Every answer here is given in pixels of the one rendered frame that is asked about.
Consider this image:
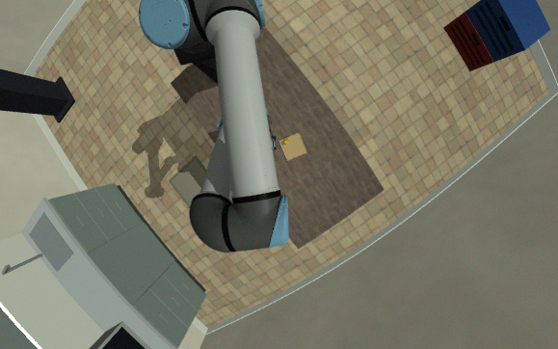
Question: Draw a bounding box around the tan mat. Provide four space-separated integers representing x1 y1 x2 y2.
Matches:
279 133 307 161

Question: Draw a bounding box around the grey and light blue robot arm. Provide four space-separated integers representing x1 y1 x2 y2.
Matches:
139 0 289 253

